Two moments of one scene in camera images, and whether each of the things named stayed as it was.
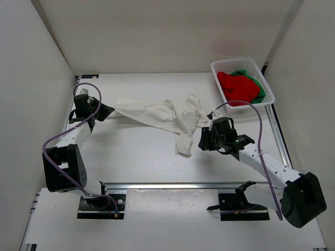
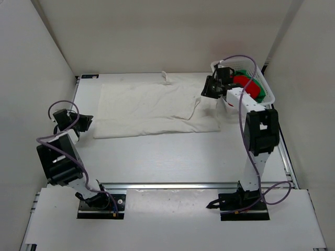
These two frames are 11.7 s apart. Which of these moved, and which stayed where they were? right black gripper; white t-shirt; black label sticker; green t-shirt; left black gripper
Moved: white t-shirt; right black gripper; left black gripper
Stayed: black label sticker; green t-shirt
